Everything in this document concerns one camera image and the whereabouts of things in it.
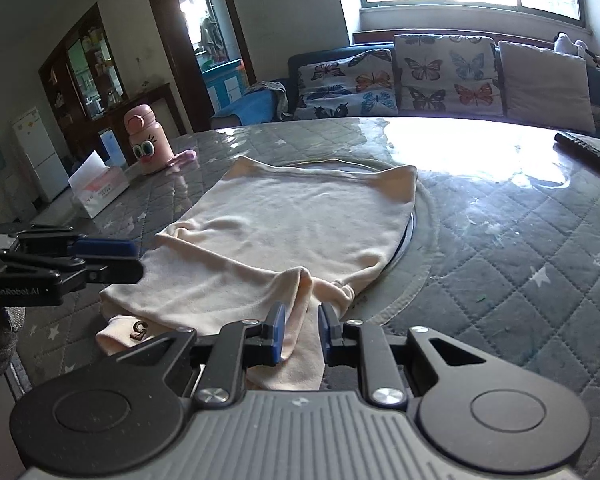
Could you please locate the cream long-sleeve shirt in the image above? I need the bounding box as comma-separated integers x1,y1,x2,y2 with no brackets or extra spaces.
96,157,417,390

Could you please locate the white tissue pack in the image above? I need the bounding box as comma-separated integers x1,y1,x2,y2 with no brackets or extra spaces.
69,151,129,219

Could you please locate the white refrigerator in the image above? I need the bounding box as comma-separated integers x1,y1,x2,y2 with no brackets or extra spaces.
12,107,69,203

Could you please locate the pink cartoon water bottle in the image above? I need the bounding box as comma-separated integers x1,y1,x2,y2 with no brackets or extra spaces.
123,104,174,174

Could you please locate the dark wooden cabinet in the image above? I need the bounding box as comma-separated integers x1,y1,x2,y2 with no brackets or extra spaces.
38,4,186,164

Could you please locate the grey quilted star tablecloth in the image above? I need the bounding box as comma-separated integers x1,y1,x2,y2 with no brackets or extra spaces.
17,119,600,479

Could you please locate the round black induction cooktop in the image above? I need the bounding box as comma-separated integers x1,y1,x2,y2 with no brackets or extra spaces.
385,211,417,272

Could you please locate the dark blue sofa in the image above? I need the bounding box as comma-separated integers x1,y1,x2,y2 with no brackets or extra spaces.
211,34,600,138

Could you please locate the grey blanket on sofa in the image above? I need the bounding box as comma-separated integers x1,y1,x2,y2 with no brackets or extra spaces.
246,80,289,122

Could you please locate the black remote control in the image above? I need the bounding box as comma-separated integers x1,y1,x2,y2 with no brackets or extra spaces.
554,132,600,172

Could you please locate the plain beige cushion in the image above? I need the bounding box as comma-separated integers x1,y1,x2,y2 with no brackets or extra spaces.
498,41,595,133

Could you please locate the middle butterfly cushion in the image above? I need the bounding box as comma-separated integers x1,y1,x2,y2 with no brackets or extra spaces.
393,34,504,117

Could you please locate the butterfly cushion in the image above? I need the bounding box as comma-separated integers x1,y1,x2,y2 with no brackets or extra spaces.
294,49,399,120
393,34,504,117

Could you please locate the left butterfly cushion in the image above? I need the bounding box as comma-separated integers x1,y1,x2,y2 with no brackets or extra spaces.
294,49,399,120

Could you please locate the white plush toy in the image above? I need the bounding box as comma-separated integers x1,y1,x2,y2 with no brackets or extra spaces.
554,32,597,66

